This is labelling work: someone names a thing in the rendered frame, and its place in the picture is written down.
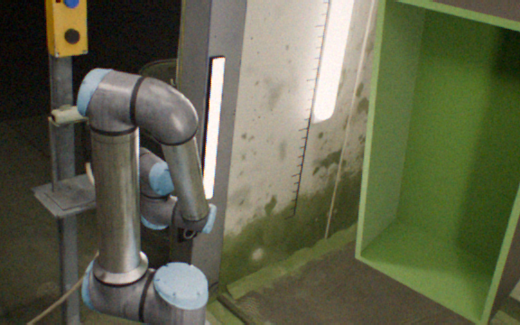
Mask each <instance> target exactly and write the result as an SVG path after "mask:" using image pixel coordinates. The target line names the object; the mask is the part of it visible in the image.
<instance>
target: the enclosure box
mask: <svg viewBox="0 0 520 325"><path fill-rule="evenodd" d="M355 258H357V259H358V260H360V261H362V262H364V263H366V264H368V265H371V266H373V267H375V269H376V270H378V271H379V272H381V273H383V274H386V275H388V276H390V277H391V278H393V279H395V280H396V281H398V282H400V283H403V284H405V285H407V286H409V287H411V288H412V289H414V290H415V291H417V292H419V293H422V294H423V295H425V297H427V298H429V299H432V300H434V301H435V302H437V303H439V304H441V305H443V306H444V307H446V308H448V309H450V310H452V311H455V312H456V313H458V314H460V315H462V316H464V317H466V318H467V319H469V320H472V322H474V323H476V324H477V325H489V323H490V322H491V321H492V319H493V318H494V316H495V315H496V313H497V312H498V310H499V309H500V307H501V306H502V304H503V303H504V302H505V300H506V298H507V297H508V295H509V294H510V293H511V292H512V291H513V288H514V287H515V285H516V284H518V282H519V281H520V0H379V2H378V12H377V22H376V42H375V52H374V62H373V72H372V82H370V92H369V102H368V113H367V131H366V142H365V152H364V162H363V173H362V183H361V192H360V202H359V213H358V223H357V243H356V253H355Z"/></svg>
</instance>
